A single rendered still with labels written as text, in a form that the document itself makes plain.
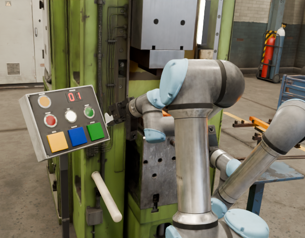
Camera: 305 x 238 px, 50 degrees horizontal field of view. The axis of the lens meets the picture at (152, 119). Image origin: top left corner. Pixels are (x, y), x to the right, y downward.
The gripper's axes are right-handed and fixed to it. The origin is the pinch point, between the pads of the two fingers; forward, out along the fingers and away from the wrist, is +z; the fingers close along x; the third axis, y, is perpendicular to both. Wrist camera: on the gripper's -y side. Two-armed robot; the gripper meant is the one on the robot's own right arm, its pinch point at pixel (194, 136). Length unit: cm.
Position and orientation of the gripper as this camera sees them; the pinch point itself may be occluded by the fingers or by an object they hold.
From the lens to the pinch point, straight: 156.9
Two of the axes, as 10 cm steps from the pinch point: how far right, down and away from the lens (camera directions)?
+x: 9.2, -0.7, 3.8
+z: -3.8, -3.0, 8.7
